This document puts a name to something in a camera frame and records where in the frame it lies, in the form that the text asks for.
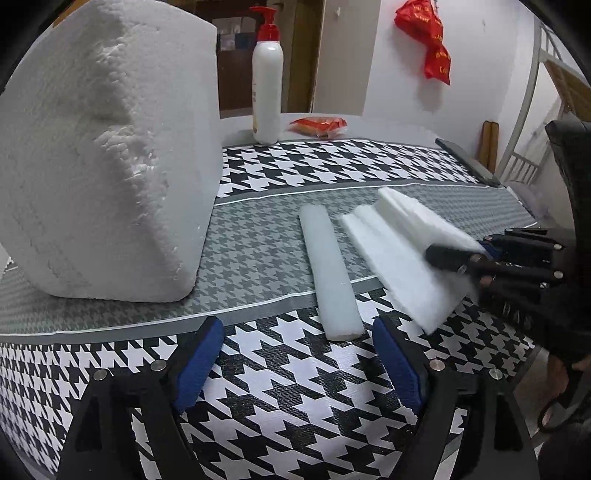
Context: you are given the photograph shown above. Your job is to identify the red snack packet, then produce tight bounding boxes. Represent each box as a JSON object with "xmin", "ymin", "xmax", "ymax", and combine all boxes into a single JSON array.
[{"xmin": 288, "ymin": 117, "xmax": 348, "ymax": 139}]

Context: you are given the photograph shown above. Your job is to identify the red hanging plastic bags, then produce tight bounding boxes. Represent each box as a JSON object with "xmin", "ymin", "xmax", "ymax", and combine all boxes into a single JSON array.
[{"xmin": 394, "ymin": 0, "xmax": 452, "ymax": 86}]

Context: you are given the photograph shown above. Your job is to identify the side wooden door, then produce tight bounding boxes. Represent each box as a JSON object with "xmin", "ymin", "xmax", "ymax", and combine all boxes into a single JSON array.
[{"xmin": 283, "ymin": 1, "xmax": 325, "ymax": 113}]

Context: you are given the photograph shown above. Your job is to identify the dark brown entrance door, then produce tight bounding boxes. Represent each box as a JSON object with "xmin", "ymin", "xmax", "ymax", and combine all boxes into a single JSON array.
[{"xmin": 195, "ymin": 0, "xmax": 297, "ymax": 112}]

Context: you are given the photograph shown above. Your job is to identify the white foam strip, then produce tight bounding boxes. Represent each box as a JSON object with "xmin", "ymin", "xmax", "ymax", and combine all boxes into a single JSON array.
[{"xmin": 298, "ymin": 204, "xmax": 365, "ymax": 342}]

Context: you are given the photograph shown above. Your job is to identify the white styrofoam box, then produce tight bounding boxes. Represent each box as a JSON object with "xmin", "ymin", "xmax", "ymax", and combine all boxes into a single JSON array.
[{"xmin": 1, "ymin": 1, "xmax": 222, "ymax": 303}]

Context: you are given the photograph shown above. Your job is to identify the white pump lotion bottle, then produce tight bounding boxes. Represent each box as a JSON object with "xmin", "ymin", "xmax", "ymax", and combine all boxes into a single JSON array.
[{"xmin": 249, "ymin": 6, "xmax": 283, "ymax": 145}]

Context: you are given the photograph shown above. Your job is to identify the person's right hand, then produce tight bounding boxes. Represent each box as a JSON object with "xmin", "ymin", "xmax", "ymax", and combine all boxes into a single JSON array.
[{"xmin": 537, "ymin": 355, "xmax": 590, "ymax": 434}]

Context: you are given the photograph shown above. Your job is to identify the wooden sticks against wall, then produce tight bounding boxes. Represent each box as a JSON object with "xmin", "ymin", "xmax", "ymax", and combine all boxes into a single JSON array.
[{"xmin": 478, "ymin": 121, "xmax": 499, "ymax": 173}]

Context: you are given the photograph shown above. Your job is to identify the metal bunk bed frame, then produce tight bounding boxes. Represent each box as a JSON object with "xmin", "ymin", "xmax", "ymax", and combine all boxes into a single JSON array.
[{"xmin": 495, "ymin": 20, "xmax": 585, "ymax": 184}]

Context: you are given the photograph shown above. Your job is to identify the houndstooth table mat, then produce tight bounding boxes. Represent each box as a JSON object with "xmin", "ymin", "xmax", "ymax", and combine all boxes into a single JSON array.
[{"xmin": 1, "ymin": 139, "xmax": 534, "ymax": 479}]

